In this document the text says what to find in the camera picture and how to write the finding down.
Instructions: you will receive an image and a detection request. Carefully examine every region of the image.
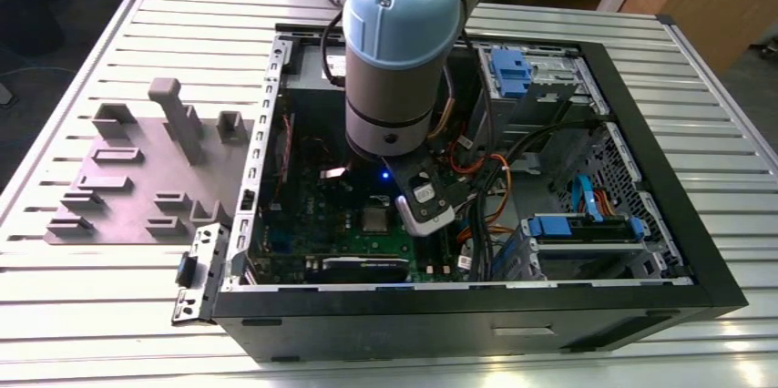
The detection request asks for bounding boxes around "silver CPU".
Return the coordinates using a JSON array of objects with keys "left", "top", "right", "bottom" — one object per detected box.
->
[{"left": 362, "top": 207, "right": 390, "bottom": 232}]

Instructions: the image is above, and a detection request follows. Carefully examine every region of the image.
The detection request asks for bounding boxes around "CPU socket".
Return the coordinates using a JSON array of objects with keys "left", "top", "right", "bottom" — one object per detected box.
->
[{"left": 356, "top": 205, "right": 398, "bottom": 238}]

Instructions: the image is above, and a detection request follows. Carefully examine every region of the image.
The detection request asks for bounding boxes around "green motherboard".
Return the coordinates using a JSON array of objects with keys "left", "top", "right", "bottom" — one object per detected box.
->
[{"left": 247, "top": 150, "right": 471, "bottom": 285}]

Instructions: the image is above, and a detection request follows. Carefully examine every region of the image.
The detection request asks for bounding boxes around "grey power supply unit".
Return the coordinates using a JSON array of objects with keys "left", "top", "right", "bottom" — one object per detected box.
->
[{"left": 280, "top": 44, "right": 348, "bottom": 166}]

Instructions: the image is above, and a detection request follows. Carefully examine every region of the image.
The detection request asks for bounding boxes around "black graphics card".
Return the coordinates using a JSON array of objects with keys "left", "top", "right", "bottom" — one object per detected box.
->
[{"left": 301, "top": 253, "right": 411, "bottom": 285}]

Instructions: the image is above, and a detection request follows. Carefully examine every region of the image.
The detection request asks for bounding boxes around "silver drive cage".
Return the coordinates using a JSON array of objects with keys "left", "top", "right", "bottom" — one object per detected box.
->
[{"left": 478, "top": 44, "right": 603, "bottom": 155}]

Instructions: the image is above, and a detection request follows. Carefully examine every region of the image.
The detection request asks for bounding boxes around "grey parts rack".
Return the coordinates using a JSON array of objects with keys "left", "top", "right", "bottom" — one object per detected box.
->
[{"left": 43, "top": 77, "right": 256, "bottom": 247}]

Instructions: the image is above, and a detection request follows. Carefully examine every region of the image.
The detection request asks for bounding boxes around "blue plastic drive carrier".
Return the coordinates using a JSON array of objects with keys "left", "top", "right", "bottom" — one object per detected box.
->
[{"left": 488, "top": 47, "right": 536, "bottom": 100}]

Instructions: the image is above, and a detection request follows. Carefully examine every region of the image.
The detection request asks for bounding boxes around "hard disk in blue carrier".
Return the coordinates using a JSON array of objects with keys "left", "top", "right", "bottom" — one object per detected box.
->
[{"left": 523, "top": 213, "right": 648, "bottom": 244}]

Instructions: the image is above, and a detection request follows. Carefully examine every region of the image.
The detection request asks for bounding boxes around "black PC case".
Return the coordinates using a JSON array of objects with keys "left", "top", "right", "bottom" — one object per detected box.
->
[{"left": 209, "top": 21, "right": 750, "bottom": 364}]

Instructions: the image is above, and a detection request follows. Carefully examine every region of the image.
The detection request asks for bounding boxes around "silver disk bay cage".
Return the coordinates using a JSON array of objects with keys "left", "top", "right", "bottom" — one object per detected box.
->
[{"left": 490, "top": 219, "right": 698, "bottom": 283}]

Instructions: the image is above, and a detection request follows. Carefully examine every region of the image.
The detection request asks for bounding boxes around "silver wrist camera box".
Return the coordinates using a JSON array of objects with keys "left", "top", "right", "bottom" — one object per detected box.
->
[{"left": 388, "top": 164, "right": 460, "bottom": 239}]

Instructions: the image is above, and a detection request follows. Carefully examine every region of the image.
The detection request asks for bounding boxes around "thick black cable bundle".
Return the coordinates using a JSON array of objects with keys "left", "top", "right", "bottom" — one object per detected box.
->
[{"left": 468, "top": 117, "right": 600, "bottom": 283}]

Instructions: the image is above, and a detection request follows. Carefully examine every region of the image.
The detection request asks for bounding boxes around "orange wire bundle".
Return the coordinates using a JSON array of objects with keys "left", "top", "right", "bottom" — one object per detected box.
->
[{"left": 454, "top": 153, "right": 516, "bottom": 246}]

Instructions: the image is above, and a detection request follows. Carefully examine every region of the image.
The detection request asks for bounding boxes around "black camera cable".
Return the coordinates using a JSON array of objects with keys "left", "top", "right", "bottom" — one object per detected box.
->
[{"left": 320, "top": 8, "right": 354, "bottom": 89}]

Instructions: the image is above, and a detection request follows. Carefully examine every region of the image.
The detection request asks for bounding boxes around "silver hinged slot bracket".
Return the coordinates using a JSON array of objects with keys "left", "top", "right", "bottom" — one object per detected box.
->
[{"left": 171, "top": 222, "right": 231, "bottom": 327}]

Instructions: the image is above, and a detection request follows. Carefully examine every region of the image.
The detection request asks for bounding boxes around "blue flat wire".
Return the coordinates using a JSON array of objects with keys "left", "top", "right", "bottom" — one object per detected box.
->
[{"left": 570, "top": 175, "right": 604, "bottom": 225}]

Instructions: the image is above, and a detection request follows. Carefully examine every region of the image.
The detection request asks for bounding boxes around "multicoloured disk power wire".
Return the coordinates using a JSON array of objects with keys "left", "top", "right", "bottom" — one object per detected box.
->
[{"left": 592, "top": 187, "right": 627, "bottom": 225}]

